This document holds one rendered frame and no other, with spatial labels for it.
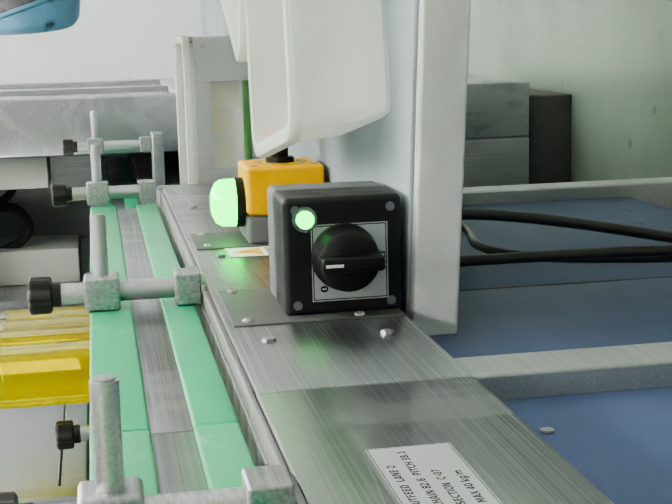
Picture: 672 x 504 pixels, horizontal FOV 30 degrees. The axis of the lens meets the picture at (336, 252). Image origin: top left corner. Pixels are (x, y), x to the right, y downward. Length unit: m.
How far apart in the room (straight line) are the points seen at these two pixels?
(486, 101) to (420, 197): 1.69
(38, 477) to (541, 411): 0.81
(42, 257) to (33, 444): 1.08
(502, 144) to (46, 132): 0.89
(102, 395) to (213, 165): 1.11
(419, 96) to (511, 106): 1.73
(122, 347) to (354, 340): 0.17
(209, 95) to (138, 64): 3.56
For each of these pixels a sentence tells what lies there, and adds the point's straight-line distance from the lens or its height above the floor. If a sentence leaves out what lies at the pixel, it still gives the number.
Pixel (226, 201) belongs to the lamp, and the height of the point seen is 0.84.
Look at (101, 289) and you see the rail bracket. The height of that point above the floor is 0.96.
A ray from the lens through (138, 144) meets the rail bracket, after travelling 2.20.
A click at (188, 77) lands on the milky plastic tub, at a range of 1.59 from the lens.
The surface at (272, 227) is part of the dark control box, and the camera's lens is 0.88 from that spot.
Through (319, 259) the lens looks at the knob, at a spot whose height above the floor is 0.82.
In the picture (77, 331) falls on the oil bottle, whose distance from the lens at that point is 1.37.
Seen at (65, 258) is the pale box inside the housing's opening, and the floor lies 1.03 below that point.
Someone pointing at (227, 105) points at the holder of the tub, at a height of 0.79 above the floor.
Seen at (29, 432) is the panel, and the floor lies 1.05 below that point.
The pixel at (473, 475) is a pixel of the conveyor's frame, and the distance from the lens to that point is 0.55.
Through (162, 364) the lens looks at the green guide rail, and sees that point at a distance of 0.82.
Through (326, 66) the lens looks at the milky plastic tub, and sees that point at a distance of 0.87.
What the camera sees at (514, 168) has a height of 0.13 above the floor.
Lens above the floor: 0.95
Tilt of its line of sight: 10 degrees down
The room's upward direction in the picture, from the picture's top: 93 degrees counter-clockwise
